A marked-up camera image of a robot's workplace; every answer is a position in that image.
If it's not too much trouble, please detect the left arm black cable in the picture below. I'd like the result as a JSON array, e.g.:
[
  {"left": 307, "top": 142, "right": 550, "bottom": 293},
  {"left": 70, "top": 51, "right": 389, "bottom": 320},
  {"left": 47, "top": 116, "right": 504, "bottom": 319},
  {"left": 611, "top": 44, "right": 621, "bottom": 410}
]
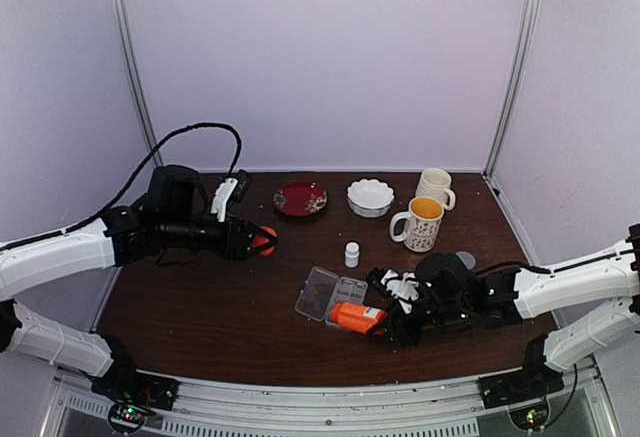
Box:
[{"left": 59, "top": 122, "right": 243, "bottom": 233}]

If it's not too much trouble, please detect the floral mug yellow inside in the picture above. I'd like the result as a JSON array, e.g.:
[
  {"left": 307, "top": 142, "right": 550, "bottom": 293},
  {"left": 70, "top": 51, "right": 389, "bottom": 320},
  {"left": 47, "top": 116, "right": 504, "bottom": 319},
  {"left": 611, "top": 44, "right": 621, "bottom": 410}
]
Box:
[{"left": 389, "top": 196, "right": 445, "bottom": 253}]

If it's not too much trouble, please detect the aluminium frame post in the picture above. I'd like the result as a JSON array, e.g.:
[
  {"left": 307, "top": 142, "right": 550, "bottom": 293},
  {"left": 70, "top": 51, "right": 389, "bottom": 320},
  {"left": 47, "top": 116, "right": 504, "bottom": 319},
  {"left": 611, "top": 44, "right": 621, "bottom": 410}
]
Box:
[
  {"left": 483, "top": 0, "right": 541, "bottom": 181},
  {"left": 112, "top": 0, "right": 158, "bottom": 151}
]

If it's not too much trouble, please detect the cream textured mug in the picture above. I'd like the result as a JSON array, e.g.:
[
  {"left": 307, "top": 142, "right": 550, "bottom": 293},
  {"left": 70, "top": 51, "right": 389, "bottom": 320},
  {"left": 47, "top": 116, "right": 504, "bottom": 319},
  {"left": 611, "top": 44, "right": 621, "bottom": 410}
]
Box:
[{"left": 415, "top": 168, "right": 456, "bottom": 211}]

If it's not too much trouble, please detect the right aluminium frame post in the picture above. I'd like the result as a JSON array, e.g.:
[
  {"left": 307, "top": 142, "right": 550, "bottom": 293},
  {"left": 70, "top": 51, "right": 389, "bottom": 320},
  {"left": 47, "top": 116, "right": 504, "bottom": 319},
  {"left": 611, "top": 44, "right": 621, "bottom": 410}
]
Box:
[{"left": 483, "top": 0, "right": 541, "bottom": 181}]

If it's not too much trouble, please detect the clear plastic pill organizer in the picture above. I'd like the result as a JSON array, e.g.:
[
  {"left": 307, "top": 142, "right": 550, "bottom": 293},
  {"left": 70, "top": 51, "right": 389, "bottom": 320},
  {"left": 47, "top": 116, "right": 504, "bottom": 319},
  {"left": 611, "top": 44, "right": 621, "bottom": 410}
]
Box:
[{"left": 294, "top": 266, "right": 368, "bottom": 329}]

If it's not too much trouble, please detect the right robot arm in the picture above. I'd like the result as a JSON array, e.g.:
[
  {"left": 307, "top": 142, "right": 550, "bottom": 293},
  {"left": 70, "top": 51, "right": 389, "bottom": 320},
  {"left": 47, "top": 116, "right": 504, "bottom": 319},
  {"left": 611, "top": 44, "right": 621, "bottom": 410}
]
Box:
[{"left": 366, "top": 225, "right": 639, "bottom": 399}]

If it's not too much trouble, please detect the orange pill bottle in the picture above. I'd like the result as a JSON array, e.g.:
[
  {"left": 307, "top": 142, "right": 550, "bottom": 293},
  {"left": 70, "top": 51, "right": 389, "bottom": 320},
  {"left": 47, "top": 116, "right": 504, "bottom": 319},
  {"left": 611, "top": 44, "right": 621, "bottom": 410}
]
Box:
[{"left": 330, "top": 302, "right": 388, "bottom": 335}]

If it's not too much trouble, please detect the white pill bottle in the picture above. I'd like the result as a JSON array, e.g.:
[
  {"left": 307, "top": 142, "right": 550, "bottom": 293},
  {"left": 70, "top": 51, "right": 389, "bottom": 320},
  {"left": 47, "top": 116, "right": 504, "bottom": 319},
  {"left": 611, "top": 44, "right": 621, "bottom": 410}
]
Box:
[{"left": 344, "top": 241, "right": 360, "bottom": 268}]

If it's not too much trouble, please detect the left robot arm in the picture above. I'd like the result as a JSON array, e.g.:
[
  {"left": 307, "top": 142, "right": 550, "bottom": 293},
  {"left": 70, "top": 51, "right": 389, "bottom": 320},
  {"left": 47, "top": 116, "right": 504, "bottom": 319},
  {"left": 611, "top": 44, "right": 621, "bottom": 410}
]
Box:
[{"left": 1, "top": 165, "right": 277, "bottom": 401}]

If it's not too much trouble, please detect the white scalloped bowl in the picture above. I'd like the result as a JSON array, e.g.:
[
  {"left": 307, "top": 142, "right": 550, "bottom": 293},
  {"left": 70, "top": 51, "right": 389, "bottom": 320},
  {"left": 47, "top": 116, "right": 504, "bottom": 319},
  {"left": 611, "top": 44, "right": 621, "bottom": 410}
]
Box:
[{"left": 346, "top": 179, "right": 395, "bottom": 218}]

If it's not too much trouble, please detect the orange bottle cap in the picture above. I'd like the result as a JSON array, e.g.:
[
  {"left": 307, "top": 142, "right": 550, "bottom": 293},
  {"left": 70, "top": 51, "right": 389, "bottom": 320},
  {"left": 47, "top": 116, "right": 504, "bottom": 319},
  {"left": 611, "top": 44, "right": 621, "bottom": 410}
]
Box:
[{"left": 251, "top": 225, "right": 278, "bottom": 257}]

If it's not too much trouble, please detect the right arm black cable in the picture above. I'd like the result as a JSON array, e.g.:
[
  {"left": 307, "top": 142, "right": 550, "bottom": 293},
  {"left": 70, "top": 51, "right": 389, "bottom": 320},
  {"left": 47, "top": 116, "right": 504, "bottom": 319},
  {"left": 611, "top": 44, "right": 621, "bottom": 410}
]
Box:
[{"left": 479, "top": 259, "right": 601, "bottom": 423}]

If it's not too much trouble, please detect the red floral plate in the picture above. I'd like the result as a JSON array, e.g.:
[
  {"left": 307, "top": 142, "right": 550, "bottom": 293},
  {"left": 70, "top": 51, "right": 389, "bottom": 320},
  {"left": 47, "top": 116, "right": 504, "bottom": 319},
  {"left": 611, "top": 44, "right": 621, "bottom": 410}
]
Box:
[{"left": 272, "top": 181, "right": 328, "bottom": 217}]

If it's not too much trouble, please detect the left aluminium frame post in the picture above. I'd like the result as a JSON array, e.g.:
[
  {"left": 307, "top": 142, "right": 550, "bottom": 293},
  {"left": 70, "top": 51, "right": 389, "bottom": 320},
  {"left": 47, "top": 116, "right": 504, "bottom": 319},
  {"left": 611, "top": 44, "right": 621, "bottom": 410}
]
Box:
[{"left": 112, "top": 0, "right": 158, "bottom": 151}]

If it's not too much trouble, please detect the amber bottle grey cap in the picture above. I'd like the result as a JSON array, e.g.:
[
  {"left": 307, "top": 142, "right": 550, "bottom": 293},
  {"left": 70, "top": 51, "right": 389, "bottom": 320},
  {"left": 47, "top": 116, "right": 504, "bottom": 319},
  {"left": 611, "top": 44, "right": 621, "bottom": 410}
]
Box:
[{"left": 456, "top": 251, "right": 476, "bottom": 270}]

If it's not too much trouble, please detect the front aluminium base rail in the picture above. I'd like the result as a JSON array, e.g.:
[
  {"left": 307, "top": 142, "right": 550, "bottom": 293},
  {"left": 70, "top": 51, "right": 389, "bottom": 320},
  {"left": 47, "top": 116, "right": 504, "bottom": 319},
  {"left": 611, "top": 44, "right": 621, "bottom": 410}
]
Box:
[{"left": 39, "top": 351, "right": 624, "bottom": 437}]

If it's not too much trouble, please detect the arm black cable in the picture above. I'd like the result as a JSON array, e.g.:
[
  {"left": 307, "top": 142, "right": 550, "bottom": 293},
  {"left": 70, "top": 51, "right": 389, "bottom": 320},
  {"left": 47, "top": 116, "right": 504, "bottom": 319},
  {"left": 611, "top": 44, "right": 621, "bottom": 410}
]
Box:
[
  {"left": 479, "top": 259, "right": 601, "bottom": 423},
  {"left": 59, "top": 122, "right": 243, "bottom": 233}
]

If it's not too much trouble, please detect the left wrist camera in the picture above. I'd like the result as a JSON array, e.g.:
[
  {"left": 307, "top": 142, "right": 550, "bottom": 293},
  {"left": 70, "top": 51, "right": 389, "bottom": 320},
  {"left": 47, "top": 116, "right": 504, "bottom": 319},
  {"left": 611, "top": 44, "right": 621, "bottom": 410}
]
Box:
[{"left": 210, "top": 170, "right": 252, "bottom": 223}]

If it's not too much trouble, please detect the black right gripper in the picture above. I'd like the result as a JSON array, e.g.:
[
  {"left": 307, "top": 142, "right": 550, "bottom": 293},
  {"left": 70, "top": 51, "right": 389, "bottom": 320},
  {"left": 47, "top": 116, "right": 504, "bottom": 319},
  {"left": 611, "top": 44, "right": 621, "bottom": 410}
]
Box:
[{"left": 367, "top": 296, "right": 469, "bottom": 350}]

